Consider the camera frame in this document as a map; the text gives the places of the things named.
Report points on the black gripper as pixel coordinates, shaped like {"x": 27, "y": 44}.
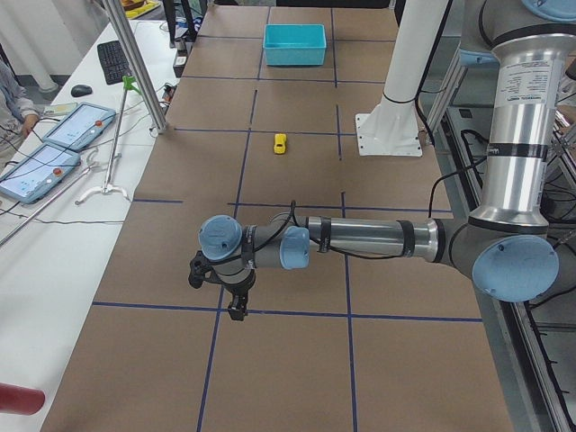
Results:
{"x": 238, "y": 288}

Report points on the yellow beetle toy car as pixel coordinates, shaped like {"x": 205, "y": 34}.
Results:
{"x": 280, "y": 143}

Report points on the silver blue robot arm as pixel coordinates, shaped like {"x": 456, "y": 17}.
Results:
{"x": 501, "y": 246}

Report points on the long metal rod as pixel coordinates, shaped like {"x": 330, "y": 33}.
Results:
{"x": 47, "y": 202}

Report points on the upper teach pendant tablet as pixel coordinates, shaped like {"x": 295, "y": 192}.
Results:
{"x": 81, "y": 127}

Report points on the teach pendant tablet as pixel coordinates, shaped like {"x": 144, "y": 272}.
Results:
{"x": 81, "y": 127}
{"x": 32, "y": 178}

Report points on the lower teach pendant tablet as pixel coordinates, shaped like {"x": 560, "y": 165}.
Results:
{"x": 32, "y": 178}

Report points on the red cylinder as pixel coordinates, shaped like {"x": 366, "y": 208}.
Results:
{"x": 20, "y": 400}

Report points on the grabber stick green tip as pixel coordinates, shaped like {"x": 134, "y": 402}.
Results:
{"x": 112, "y": 139}

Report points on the turquoise plastic bin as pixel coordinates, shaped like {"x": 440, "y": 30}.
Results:
{"x": 295, "y": 45}

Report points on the black computer mouse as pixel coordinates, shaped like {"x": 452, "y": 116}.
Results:
{"x": 81, "y": 90}

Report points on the black keyboard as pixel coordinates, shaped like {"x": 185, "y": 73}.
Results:
{"x": 113, "y": 61}

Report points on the person in grey clothes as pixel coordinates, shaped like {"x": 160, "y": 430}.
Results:
{"x": 18, "y": 115}

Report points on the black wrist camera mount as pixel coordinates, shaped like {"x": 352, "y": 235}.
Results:
{"x": 201, "y": 271}

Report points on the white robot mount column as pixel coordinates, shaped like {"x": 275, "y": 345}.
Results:
{"x": 391, "y": 128}

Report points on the aluminium side frame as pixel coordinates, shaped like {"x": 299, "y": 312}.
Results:
{"x": 534, "y": 341}

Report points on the aluminium frame post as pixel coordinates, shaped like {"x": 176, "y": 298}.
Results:
{"x": 131, "y": 49}

